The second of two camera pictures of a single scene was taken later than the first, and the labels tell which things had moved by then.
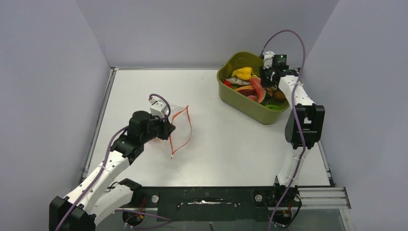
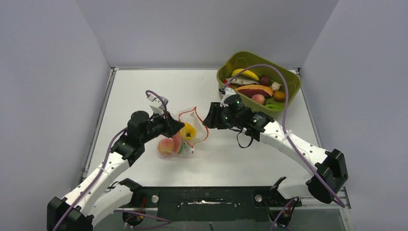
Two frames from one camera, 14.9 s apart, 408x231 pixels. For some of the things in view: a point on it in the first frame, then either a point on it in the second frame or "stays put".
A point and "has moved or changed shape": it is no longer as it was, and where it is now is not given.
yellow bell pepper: (244, 73) to (188, 131)
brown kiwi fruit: (279, 96) stays put
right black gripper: (264, 82) to (213, 120)
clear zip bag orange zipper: (179, 117) has moved or changed shape
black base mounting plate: (244, 203) stays put
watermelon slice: (260, 90) to (178, 143)
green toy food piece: (274, 107) stays put
